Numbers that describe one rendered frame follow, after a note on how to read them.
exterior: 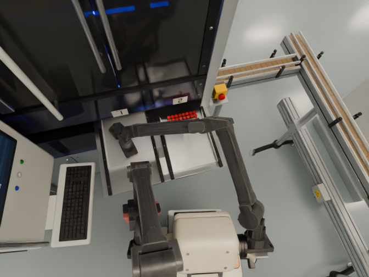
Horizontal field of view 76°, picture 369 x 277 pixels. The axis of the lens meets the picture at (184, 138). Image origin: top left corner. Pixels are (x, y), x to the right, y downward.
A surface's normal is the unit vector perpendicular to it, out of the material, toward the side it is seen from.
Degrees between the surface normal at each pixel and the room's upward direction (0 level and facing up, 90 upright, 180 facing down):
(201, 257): 47
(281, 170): 0
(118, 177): 0
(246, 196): 40
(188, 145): 0
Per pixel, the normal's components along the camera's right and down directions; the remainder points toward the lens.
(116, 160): 0.05, -0.39
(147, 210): 0.06, -0.90
